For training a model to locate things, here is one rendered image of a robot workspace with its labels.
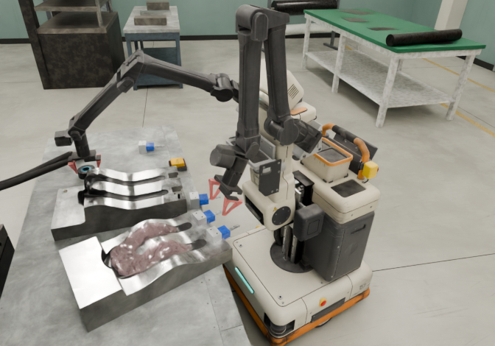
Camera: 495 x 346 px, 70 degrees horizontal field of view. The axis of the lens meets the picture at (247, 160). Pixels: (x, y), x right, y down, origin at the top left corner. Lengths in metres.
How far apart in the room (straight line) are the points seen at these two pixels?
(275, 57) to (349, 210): 0.83
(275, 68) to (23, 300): 1.06
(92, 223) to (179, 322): 0.53
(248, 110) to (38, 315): 0.88
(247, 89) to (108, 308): 0.75
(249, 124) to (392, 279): 1.67
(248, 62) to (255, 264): 1.26
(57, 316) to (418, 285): 1.99
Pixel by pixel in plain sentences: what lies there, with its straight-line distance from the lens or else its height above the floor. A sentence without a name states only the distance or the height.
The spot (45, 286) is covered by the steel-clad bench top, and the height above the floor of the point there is 0.80.
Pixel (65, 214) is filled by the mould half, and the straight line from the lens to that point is 1.55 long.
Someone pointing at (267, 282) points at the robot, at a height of 0.28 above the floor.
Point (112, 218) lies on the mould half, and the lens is 1.47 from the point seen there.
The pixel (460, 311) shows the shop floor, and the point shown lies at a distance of 2.53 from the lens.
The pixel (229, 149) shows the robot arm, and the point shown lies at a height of 1.22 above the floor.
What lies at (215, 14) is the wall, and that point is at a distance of 7.82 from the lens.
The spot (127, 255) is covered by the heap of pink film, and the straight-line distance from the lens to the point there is 1.25.
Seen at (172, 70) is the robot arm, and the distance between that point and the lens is 1.45.
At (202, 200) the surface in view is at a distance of 1.52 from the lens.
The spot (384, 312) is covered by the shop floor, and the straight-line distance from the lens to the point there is 2.33.
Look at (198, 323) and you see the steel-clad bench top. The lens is 1.17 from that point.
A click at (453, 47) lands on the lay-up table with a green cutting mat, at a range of 4.43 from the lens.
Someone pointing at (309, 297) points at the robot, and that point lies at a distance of 1.91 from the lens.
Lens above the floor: 1.77
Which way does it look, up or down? 32 degrees down
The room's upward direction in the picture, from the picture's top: 2 degrees clockwise
